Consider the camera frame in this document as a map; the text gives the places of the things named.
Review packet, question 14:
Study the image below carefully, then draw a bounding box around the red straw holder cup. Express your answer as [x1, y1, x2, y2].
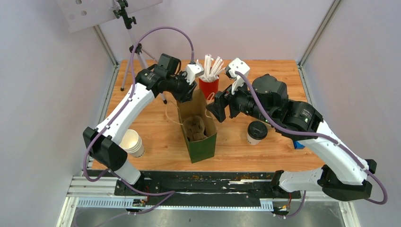
[199, 79, 219, 101]

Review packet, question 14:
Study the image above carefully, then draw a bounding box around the cardboard cup carrier tray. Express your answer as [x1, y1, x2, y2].
[183, 115, 207, 142]

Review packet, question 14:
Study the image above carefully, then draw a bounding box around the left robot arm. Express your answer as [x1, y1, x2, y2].
[83, 54, 204, 195]

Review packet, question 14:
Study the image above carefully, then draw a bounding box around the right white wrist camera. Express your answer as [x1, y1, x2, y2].
[225, 58, 250, 95]

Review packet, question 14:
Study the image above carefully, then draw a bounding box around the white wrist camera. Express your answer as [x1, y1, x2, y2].
[184, 62, 204, 85]
[225, 58, 250, 95]

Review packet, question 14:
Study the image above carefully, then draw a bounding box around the stack of white cups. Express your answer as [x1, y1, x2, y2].
[119, 129, 145, 157]

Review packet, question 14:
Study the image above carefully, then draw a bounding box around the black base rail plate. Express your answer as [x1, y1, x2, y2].
[133, 171, 303, 208]

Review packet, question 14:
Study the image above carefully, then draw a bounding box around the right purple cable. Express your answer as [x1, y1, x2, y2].
[235, 71, 388, 219]

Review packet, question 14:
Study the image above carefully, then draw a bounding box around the blue toy brick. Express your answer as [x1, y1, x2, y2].
[293, 140, 305, 149]

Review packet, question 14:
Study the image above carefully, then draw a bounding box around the white paper coffee cup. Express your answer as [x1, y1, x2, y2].
[246, 132, 268, 146]

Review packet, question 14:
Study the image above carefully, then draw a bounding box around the green paper bag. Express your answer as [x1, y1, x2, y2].
[166, 89, 217, 163]

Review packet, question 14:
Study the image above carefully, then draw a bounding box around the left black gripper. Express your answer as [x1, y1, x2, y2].
[167, 71, 198, 104]

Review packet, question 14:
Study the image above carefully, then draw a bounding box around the silver camera tripod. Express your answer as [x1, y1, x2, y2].
[113, 0, 168, 105]

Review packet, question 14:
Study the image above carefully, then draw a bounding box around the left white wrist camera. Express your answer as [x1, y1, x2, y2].
[184, 62, 204, 85]

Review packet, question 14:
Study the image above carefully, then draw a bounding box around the white perforated board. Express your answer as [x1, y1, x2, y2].
[56, 0, 162, 33]

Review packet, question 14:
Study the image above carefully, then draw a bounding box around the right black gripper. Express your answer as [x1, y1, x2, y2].
[206, 75, 274, 125]

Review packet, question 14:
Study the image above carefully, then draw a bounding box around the black coffee cup lid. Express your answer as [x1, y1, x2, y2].
[247, 121, 268, 140]

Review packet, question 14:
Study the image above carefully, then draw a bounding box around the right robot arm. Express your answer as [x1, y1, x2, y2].
[207, 74, 377, 201]

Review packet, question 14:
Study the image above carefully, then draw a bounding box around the white wrapped straws bundle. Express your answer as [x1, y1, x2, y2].
[199, 54, 225, 83]

